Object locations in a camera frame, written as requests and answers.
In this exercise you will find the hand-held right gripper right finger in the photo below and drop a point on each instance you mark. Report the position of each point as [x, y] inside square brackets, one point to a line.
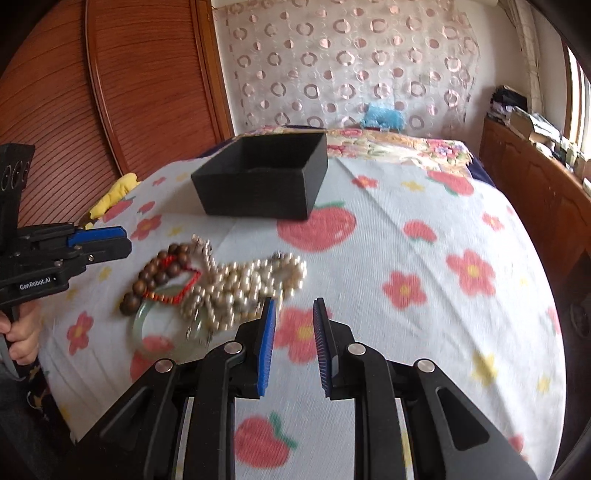
[322, 353]

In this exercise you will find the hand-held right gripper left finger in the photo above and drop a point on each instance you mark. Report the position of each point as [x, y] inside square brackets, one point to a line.
[266, 350]

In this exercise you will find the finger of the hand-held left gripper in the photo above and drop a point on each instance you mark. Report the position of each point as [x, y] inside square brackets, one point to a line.
[94, 235]
[113, 251]

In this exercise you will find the pale green jade bangle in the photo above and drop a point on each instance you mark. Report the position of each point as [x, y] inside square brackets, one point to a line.
[141, 323]

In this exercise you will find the black box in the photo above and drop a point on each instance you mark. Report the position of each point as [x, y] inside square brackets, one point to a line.
[258, 194]

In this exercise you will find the person's left hand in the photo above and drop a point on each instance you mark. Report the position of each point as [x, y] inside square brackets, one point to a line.
[24, 339]

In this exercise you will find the yellow cloth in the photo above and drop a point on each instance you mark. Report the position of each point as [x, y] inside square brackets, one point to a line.
[113, 194]

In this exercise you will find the strawberry flower printed blanket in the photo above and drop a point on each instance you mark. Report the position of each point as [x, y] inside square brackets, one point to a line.
[415, 300]

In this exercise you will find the dark blue bed sheet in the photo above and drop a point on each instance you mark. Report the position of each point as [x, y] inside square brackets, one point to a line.
[41, 397]

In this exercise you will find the wooden headboard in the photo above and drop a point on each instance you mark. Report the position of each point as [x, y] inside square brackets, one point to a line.
[115, 92]

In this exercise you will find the floral quilt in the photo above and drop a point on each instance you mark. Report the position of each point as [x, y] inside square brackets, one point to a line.
[392, 145]

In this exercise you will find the blue fluffy cloth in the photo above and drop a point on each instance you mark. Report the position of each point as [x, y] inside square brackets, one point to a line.
[383, 117]

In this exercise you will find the wooden cabinet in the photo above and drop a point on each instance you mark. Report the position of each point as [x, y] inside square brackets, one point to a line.
[531, 189]

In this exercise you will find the circle patterned sheer curtain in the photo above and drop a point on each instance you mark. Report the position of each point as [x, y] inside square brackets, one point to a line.
[346, 60]

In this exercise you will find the pile of books and papers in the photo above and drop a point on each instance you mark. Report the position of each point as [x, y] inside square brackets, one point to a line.
[526, 120]

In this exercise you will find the window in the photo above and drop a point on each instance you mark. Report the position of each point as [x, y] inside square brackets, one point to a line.
[577, 101]

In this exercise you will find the cream side curtain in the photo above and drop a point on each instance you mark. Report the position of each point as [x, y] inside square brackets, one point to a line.
[526, 46]

